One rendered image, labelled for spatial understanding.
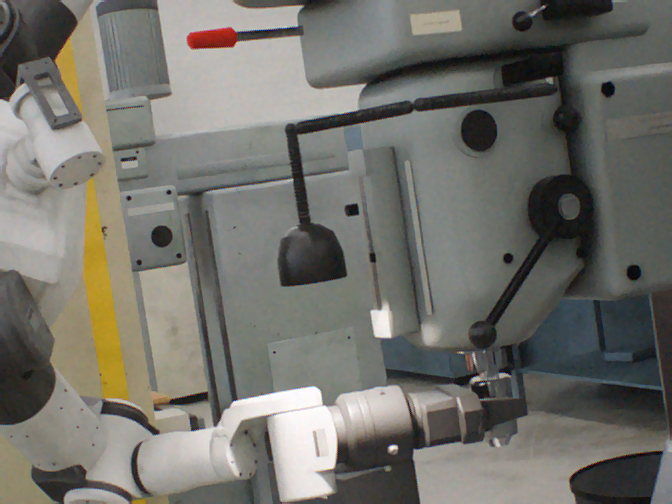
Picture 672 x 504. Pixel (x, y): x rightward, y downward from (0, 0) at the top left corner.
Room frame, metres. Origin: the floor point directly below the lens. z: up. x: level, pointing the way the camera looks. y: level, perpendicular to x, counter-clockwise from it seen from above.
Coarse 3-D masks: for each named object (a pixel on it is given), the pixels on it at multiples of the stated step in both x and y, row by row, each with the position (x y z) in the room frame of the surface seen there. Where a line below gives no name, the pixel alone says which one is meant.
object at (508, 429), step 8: (480, 392) 1.43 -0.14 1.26; (488, 392) 1.43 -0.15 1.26; (496, 392) 1.43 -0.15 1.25; (504, 392) 1.43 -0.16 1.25; (504, 424) 1.43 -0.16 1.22; (512, 424) 1.43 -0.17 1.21; (488, 432) 1.43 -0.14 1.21; (496, 432) 1.43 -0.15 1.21; (504, 432) 1.43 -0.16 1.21; (512, 432) 1.43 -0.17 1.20
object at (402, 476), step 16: (272, 464) 1.85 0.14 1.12; (400, 464) 1.73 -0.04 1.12; (272, 480) 1.86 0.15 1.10; (336, 480) 1.70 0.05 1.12; (352, 480) 1.69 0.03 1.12; (368, 480) 1.70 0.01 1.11; (384, 480) 1.72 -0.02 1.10; (400, 480) 1.73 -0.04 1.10; (416, 480) 1.74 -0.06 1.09; (272, 496) 1.87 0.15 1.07; (336, 496) 1.70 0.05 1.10; (352, 496) 1.69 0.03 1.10; (368, 496) 1.70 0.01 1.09; (384, 496) 1.71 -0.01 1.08; (400, 496) 1.73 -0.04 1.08; (416, 496) 1.74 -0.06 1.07
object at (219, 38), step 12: (192, 36) 1.42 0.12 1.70; (204, 36) 1.43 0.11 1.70; (216, 36) 1.43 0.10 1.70; (228, 36) 1.44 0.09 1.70; (240, 36) 1.45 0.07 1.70; (252, 36) 1.46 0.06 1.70; (264, 36) 1.46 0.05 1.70; (276, 36) 1.47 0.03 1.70; (288, 36) 1.48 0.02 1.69; (192, 48) 1.43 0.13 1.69; (204, 48) 1.43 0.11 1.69; (216, 48) 1.44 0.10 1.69
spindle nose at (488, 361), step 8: (488, 352) 1.43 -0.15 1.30; (496, 352) 1.43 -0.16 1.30; (504, 352) 1.44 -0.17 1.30; (472, 360) 1.43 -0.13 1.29; (480, 360) 1.43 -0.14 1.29; (488, 360) 1.43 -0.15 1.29; (496, 360) 1.43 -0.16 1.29; (504, 360) 1.44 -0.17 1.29; (472, 368) 1.44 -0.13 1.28; (480, 368) 1.43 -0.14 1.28; (488, 368) 1.43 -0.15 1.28; (496, 368) 1.43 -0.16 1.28
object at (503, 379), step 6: (474, 378) 1.46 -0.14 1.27; (480, 378) 1.45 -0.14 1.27; (492, 378) 1.44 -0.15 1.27; (498, 378) 1.43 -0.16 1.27; (504, 378) 1.43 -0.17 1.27; (474, 384) 1.44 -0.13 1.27; (480, 384) 1.43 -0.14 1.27; (486, 384) 1.43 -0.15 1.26; (492, 384) 1.43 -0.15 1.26; (498, 384) 1.43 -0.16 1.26; (504, 384) 1.43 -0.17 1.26
